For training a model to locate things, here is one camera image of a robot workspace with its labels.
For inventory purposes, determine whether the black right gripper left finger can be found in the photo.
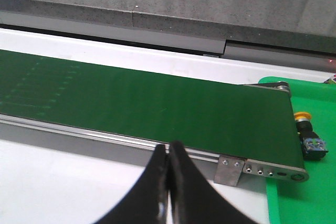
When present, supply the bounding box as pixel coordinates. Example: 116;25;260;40
96;144;168;223

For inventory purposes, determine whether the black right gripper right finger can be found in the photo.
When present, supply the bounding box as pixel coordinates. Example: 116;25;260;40
169;141;255;223

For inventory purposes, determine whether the yellow mushroom push button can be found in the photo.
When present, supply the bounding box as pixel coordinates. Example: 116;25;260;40
294;112;329;161

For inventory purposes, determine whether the green conveyor belt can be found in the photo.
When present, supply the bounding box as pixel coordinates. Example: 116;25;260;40
1;50;303;168

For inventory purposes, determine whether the green plastic tray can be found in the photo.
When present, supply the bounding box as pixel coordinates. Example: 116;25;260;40
260;77;335;223

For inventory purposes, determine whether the dark grey stone counter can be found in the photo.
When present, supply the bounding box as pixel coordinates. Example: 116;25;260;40
1;0;335;72

